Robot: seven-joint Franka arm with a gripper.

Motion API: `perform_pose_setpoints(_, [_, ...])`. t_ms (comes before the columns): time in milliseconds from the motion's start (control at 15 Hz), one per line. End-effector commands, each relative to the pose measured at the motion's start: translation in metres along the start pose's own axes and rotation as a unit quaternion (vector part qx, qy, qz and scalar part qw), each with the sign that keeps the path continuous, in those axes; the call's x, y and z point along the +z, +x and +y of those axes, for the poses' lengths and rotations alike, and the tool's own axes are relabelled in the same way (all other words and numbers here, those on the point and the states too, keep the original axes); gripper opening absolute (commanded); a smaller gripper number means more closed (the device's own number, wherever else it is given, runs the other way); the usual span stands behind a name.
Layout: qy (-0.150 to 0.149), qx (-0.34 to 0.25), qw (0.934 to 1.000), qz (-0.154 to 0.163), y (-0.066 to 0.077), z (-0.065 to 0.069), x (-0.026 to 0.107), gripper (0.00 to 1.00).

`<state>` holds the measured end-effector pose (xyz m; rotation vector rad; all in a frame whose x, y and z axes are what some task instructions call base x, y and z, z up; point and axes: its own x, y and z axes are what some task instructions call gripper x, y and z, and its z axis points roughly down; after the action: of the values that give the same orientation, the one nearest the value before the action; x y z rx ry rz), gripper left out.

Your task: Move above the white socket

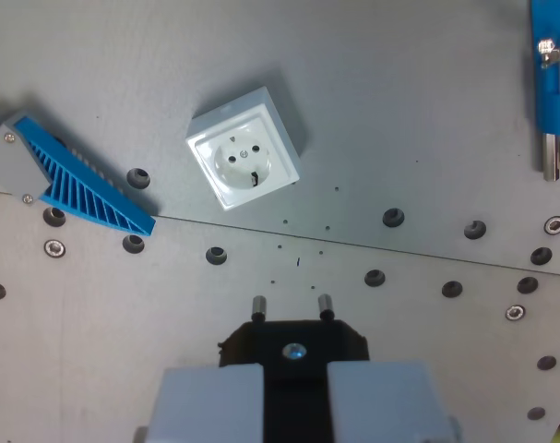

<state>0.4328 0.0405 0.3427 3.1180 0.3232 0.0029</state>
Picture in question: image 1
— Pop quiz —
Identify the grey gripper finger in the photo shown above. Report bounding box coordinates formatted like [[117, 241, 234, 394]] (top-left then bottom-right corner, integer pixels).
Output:
[[327, 360, 457, 443], [148, 364, 266, 443]]

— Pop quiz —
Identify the black two-pin plug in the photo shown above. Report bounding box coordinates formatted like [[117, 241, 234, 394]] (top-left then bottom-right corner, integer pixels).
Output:
[[217, 293, 371, 443]]

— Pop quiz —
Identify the blue ribbed plastic wedge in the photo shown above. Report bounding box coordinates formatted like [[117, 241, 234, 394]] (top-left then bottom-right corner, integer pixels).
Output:
[[13, 110, 157, 238]]

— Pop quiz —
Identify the silver hex standoff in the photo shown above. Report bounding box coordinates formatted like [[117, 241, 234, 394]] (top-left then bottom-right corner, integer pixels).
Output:
[[542, 133, 560, 183]]

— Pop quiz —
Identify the blue tool holder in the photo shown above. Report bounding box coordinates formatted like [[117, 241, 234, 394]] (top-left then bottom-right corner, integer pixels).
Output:
[[530, 0, 560, 138]]

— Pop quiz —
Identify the white wall socket box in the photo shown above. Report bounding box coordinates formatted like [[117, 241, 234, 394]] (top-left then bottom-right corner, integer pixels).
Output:
[[185, 85, 302, 213]]

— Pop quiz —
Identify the grey plastic bracket with screws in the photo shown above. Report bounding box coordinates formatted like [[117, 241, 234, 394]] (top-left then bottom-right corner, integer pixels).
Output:
[[0, 114, 54, 207]]

